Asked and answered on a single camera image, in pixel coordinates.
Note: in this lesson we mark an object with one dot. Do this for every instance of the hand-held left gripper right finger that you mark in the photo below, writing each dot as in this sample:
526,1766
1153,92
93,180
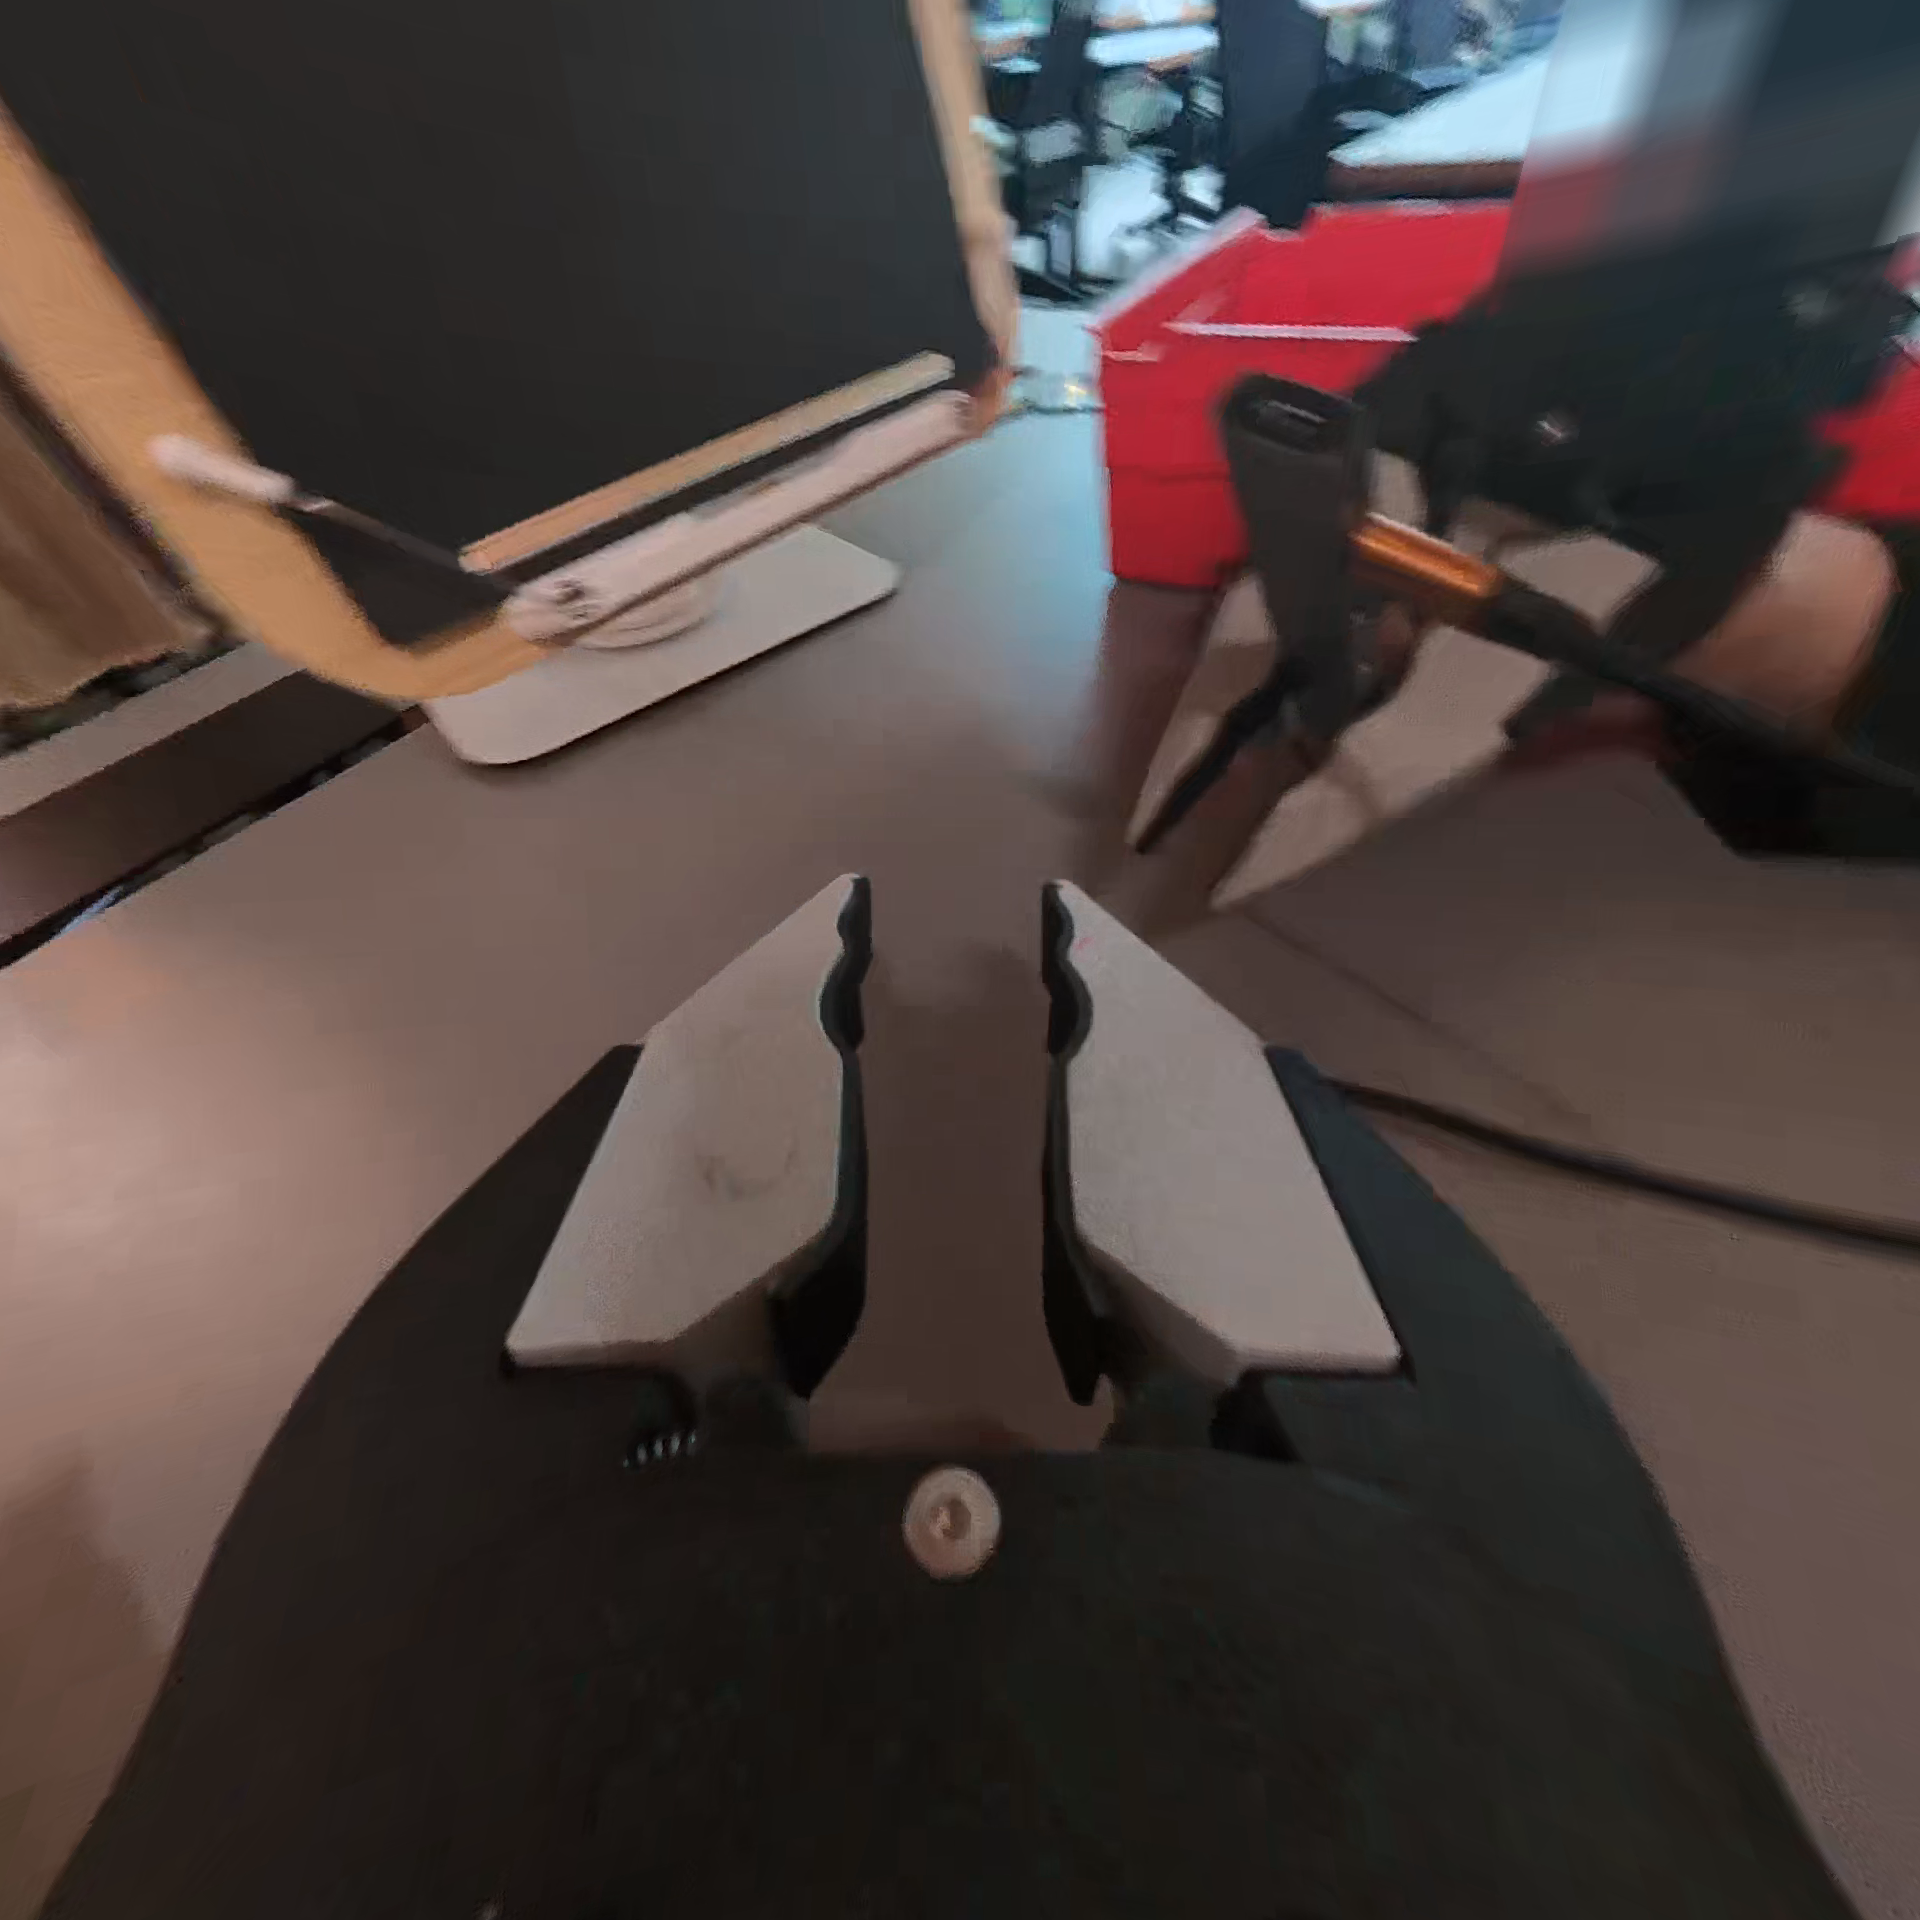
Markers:
1214,1201

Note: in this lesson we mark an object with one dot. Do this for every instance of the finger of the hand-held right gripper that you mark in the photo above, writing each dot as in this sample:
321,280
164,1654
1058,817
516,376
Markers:
1200,720
1395,750

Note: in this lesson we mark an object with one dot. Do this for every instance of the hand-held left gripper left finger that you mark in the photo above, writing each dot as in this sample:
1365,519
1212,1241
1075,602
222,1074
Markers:
705,1201

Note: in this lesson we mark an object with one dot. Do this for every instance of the red plastic bin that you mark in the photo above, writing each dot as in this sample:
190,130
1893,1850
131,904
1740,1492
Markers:
1185,511

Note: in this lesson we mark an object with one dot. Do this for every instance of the black office chair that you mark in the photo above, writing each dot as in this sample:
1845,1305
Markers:
1276,90

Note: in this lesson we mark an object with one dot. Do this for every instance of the wood-rimmed black monitor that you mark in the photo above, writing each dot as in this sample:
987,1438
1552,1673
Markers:
523,224

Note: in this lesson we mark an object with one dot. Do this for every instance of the beige cloth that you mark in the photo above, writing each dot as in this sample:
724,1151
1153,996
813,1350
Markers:
76,570

